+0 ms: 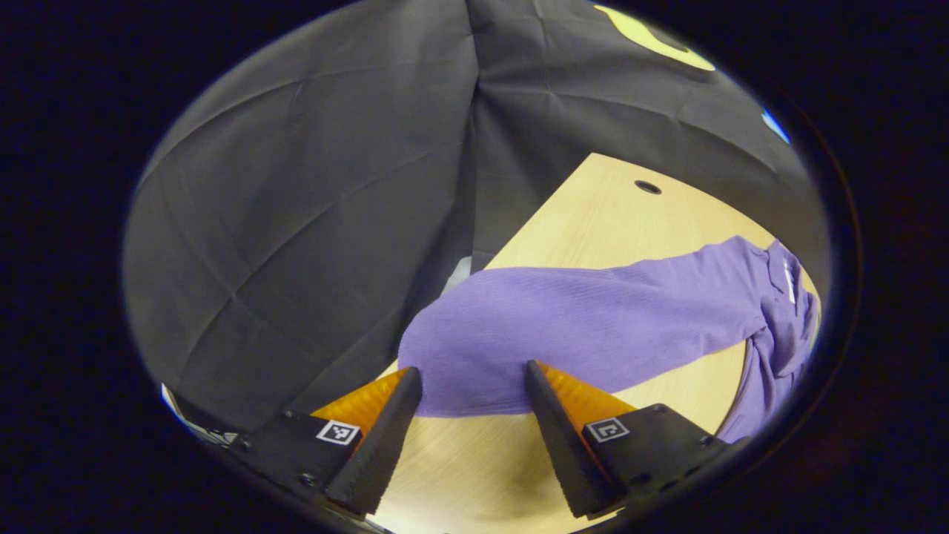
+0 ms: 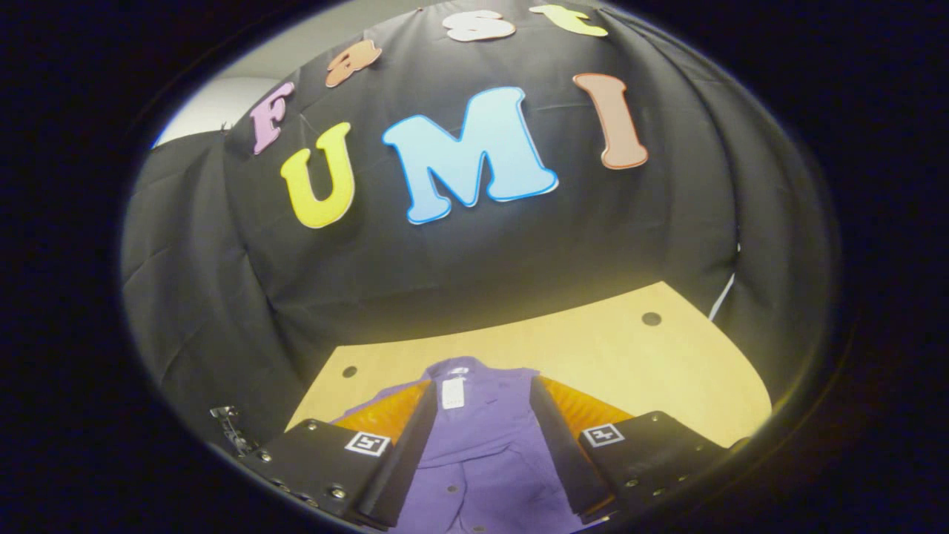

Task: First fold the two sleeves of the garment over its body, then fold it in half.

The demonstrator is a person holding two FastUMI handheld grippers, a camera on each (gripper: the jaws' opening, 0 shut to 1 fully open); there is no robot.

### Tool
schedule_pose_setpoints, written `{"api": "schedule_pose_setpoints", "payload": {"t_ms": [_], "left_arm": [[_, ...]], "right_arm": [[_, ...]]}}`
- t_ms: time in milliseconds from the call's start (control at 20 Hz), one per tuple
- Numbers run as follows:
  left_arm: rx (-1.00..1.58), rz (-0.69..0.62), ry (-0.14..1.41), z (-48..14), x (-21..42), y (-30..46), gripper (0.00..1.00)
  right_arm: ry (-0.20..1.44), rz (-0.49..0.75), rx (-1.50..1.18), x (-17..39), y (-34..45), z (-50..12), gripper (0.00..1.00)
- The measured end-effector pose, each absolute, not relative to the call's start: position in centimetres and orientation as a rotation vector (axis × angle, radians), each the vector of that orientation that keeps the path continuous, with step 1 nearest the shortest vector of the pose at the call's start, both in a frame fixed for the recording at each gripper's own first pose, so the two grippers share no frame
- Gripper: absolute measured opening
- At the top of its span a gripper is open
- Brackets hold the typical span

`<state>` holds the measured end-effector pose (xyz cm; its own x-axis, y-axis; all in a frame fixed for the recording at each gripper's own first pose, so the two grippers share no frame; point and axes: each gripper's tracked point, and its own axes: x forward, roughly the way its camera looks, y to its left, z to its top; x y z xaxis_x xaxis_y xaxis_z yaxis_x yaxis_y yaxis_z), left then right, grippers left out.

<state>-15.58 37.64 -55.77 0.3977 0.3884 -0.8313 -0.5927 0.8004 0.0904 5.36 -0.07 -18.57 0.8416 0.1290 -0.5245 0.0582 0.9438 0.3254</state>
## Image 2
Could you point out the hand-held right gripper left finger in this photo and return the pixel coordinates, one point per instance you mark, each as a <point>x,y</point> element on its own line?
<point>404,460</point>

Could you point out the black backdrop cloth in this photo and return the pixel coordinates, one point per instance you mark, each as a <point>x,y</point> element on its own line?
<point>519,259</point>

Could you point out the purple button shirt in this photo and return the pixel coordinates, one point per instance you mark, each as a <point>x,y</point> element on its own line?
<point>482,445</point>

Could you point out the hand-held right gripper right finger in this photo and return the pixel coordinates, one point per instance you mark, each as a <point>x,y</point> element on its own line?
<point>567,452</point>

